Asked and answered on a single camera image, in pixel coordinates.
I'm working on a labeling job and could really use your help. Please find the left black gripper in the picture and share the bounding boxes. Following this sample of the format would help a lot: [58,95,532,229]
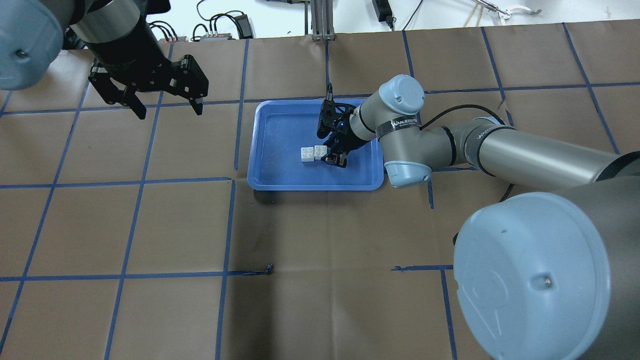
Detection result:
[87,22,210,120]

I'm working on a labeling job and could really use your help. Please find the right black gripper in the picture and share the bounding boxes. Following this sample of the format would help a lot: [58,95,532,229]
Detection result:
[317,98,369,168]

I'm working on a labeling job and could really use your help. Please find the white block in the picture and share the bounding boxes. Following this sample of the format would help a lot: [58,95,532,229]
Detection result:
[300,146,315,163]
[313,145,328,161]

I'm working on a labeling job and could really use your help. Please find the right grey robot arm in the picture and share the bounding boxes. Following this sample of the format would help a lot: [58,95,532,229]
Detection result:
[317,74,640,360]

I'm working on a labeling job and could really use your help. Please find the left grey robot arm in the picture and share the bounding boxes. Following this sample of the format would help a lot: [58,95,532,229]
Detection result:
[0,0,210,120]

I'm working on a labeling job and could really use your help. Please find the blue plastic tray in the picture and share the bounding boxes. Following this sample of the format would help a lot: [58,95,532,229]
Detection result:
[247,99,385,191]

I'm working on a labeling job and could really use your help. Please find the black power adapter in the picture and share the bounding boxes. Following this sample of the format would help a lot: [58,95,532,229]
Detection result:
[371,0,396,31]

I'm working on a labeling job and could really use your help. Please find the aluminium frame post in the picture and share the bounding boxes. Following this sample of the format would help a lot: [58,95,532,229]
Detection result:
[310,0,336,41]

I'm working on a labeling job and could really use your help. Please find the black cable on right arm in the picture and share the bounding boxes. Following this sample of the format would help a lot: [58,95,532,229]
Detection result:
[419,104,516,203]

